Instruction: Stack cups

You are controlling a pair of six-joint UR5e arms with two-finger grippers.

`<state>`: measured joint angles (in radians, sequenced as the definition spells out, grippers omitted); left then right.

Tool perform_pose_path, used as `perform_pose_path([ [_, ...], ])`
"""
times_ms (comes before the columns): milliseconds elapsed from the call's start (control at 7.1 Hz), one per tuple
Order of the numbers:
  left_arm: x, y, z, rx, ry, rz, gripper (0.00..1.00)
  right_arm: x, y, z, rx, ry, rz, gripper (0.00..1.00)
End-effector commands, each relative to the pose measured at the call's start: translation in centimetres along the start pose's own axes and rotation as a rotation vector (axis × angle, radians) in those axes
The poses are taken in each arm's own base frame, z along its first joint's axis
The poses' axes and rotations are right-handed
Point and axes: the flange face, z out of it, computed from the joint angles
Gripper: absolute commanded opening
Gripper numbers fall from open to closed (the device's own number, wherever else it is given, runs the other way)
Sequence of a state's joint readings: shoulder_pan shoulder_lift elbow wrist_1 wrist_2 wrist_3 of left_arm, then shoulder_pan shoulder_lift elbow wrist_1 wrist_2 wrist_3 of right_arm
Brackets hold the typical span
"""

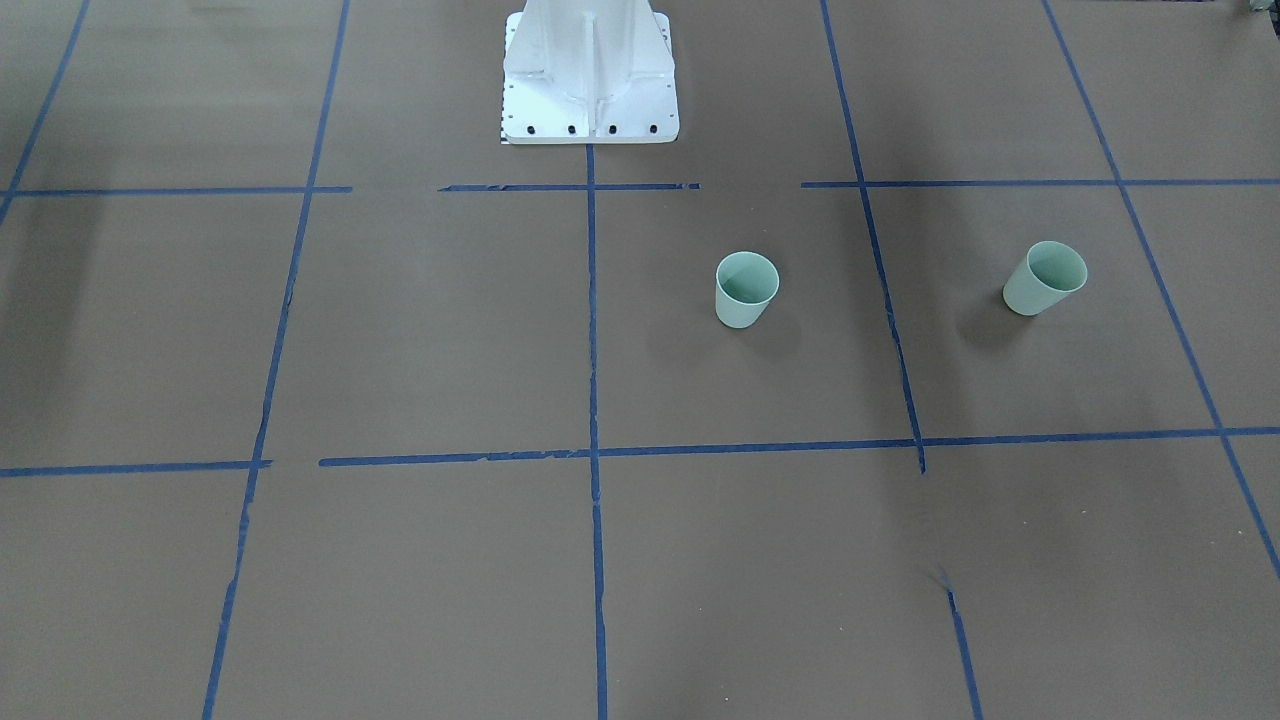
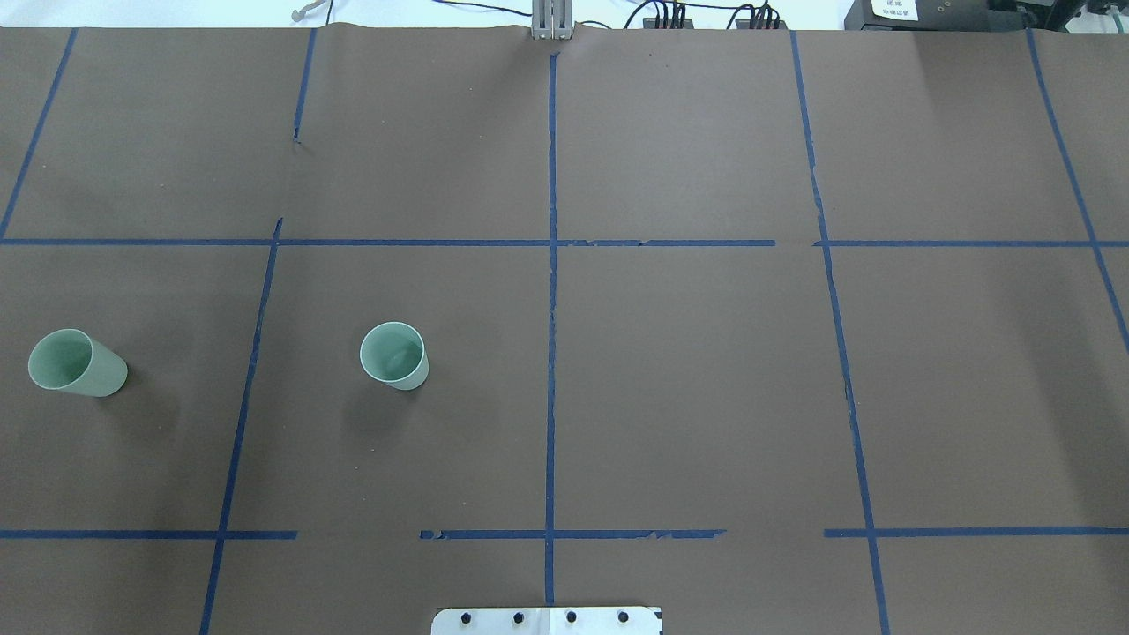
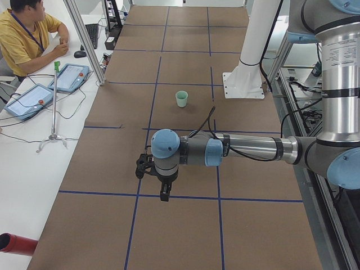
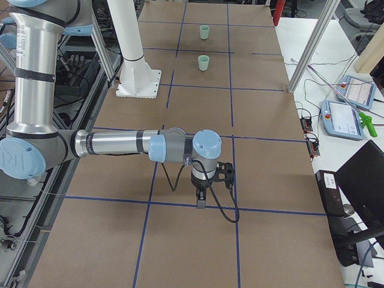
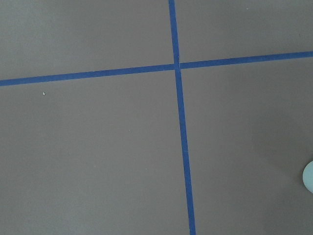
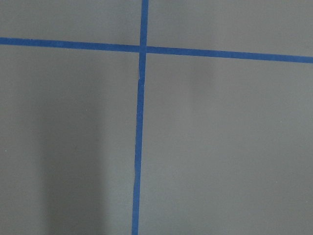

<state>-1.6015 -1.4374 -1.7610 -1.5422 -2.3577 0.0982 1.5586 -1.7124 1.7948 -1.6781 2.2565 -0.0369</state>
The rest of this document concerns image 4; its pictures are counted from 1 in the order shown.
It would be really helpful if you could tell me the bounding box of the orange circuit board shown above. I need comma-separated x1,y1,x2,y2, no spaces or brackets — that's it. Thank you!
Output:
305,133,320,158
300,117,313,134

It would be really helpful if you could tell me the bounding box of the near teach pendant tablet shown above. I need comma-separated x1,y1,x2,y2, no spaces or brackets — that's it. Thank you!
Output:
320,100,365,140

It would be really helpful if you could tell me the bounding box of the black mini computer box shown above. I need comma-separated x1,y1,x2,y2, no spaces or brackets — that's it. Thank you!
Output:
315,170,344,217

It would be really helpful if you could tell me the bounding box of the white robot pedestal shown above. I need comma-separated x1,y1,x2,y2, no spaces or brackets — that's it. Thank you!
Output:
107,0,161,99

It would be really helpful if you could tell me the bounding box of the far teach pendant tablet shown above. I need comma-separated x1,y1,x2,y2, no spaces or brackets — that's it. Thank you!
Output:
336,75,376,110

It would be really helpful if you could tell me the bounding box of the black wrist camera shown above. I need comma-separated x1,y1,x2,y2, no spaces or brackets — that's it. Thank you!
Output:
213,162,235,189

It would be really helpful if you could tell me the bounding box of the aluminium frame post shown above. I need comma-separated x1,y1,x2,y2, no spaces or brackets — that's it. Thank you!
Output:
287,0,340,93

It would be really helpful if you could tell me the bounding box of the brown cardboard table mat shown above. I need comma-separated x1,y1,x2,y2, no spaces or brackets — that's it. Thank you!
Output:
44,0,346,288

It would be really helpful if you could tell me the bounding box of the black computer monitor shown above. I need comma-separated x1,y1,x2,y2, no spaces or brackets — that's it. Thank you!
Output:
335,140,383,247

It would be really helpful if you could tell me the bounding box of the orange circuit board far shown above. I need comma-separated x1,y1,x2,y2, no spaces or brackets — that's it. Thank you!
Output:
300,117,313,134

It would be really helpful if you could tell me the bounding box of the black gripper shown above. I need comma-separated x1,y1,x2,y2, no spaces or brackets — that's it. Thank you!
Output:
191,176,213,209

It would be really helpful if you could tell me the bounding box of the red cylinder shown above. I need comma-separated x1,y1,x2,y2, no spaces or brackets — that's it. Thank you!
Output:
272,0,286,26

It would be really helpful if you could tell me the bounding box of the mint green cup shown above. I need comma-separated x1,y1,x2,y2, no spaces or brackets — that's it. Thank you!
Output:
199,25,210,40
198,55,210,71

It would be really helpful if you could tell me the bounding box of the reacher stick green handle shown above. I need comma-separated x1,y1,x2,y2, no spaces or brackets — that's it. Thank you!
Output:
307,64,377,137

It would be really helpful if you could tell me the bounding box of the orange circuit board near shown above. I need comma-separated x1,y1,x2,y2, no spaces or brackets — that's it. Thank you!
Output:
305,133,320,158

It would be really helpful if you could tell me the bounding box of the teach pendant tablet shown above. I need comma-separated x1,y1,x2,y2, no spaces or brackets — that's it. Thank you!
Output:
336,75,376,110
320,100,365,140

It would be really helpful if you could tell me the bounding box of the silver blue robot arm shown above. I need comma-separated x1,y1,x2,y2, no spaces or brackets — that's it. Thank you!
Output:
1,1,221,209

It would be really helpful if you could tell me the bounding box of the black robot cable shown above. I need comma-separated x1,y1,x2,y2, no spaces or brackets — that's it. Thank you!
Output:
160,160,241,223

